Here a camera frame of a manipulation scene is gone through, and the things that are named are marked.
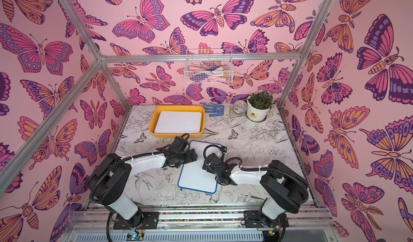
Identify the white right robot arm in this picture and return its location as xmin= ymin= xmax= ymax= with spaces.
xmin=203 ymin=152 xmax=309 ymax=228

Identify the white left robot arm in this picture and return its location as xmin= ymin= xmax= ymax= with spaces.
xmin=87 ymin=133 xmax=197 ymax=229

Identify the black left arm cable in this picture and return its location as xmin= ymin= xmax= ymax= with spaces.
xmin=88 ymin=133 xmax=191 ymax=242

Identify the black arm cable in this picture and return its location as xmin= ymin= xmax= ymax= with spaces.
xmin=88 ymin=133 xmax=191 ymax=242
xmin=202 ymin=144 xmax=309 ymax=204

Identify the yellow-framed whiteboard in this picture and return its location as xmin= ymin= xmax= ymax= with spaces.
xmin=154 ymin=111 xmax=202 ymax=134

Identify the yellow plastic storage tray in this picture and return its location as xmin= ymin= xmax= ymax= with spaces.
xmin=148 ymin=105 xmax=205 ymax=138

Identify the white wire wall basket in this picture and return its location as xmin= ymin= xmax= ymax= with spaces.
xmin=183 ymin=48 xmax=234 ymax=84

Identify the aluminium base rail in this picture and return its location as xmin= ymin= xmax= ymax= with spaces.
xmin=62 ymin=203 xmax=341 ymax=242

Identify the white plant pot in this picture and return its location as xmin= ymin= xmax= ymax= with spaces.
xmin=246 ymin=99 xmax=271 ymax=123

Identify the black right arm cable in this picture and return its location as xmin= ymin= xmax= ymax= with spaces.
xmin=202 ymin=144 xmax=309 ymax=204

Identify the green circuit board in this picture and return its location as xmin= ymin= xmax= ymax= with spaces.
xmin=126 ymin=232 xmax=143 ymax=242

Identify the blue-framed whiteboard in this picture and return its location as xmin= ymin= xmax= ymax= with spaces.
xmin=177 ymin=140 xmax=217 ymax=194

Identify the green potted plant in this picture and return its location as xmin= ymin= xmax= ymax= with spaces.
xmin=248 ymin=91 xmax=273 ymax=110

